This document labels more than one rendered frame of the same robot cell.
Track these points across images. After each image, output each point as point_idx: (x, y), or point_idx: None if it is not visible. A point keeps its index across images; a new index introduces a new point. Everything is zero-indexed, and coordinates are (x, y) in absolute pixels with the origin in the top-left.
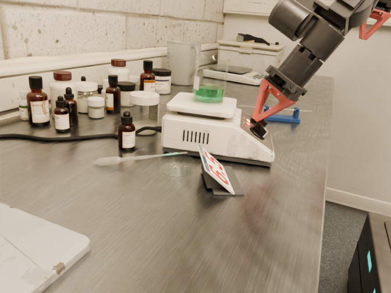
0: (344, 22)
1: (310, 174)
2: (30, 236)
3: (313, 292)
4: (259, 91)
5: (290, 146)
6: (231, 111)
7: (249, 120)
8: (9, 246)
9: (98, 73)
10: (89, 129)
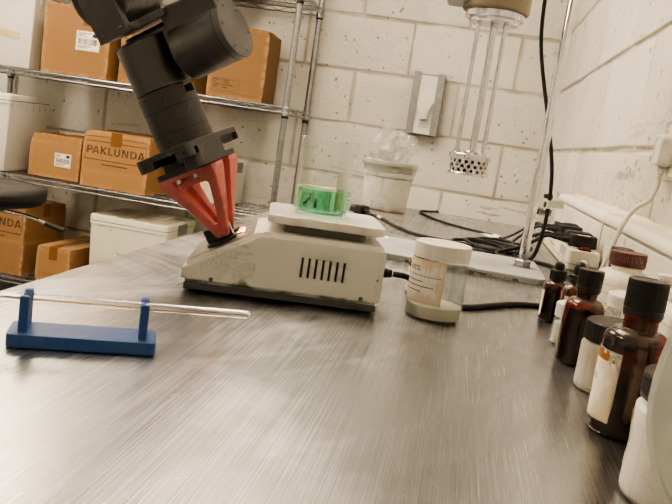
0: (137, 32)
1: (137, 259)
2: (385, 249)
3: (202, 231)
4: (235, 178)
5: (132, 285)
6: (276, 203)
7: (236, 235)
8: (390, 248)
9: None
10: (518, 321)
